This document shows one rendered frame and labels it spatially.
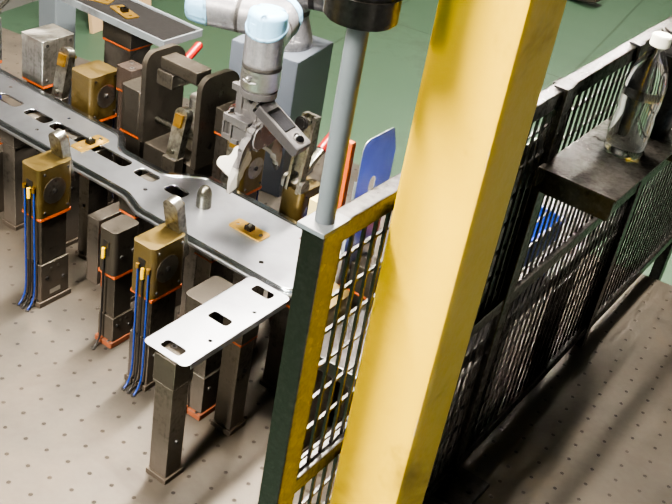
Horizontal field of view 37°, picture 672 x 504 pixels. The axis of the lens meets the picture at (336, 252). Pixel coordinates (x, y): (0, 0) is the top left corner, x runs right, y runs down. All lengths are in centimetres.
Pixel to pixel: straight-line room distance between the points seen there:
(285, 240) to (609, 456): 81
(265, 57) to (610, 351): 115
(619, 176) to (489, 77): 62
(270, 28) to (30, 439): 88
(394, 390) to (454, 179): 31
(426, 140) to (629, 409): 138
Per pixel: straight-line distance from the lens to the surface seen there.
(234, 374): 195
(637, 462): 226
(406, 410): 128
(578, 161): 164
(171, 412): 182
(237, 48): 272
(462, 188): 110
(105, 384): 214
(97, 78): 248
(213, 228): 208
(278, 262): 200
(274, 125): 192
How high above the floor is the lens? 211
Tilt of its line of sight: 33 degrees down
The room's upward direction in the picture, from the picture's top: 11 degrees clockwise
